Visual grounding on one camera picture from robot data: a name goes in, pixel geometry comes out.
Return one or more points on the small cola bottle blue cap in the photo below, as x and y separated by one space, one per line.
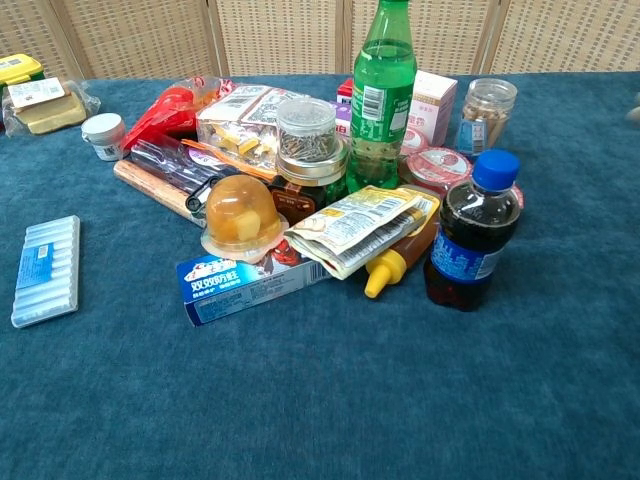
470 240

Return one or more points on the yellow white snack pouch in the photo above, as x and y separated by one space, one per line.
355 225

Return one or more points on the dark jar with gold lid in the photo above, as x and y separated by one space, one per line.
307 185

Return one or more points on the honey squeeze bottle yellow nozzle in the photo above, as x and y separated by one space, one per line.
400 245

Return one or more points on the yellow fruit jelly cup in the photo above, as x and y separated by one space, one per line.
242 215

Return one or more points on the blue toothpaste box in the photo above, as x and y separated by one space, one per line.
240 292

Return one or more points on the clear jar of screws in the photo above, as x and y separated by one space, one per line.
306 130

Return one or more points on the purple small box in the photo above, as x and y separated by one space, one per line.
341 120

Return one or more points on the pink lidded cup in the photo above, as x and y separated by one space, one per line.
440 167

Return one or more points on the clear bag of yellow candies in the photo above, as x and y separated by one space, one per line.
240 122

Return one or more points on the blue tablecloth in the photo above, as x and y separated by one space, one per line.
320 390

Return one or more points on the red white small box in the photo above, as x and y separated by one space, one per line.
345 92

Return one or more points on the green soda bottle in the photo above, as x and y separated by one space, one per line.
382 100

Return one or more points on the clear plastic cutlery pack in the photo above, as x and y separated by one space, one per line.
175 165

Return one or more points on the pink white carton box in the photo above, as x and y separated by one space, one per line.
434 102

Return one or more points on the red plastic snack bag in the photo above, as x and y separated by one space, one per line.
162 117

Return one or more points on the clear jar of biscuit sticks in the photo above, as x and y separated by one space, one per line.
487 117

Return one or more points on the woven folding screen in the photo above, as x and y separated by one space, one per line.
280 30

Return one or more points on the small white jar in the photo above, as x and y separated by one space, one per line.
104 135

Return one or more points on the clear blue plastic case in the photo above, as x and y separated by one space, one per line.
46 272

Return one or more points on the wrapped yellow sponge cake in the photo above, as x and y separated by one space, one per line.
47 107

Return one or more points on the grey object at edge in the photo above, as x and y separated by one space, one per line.
634 112

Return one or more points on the yellow green lidded box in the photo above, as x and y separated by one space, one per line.
17 67

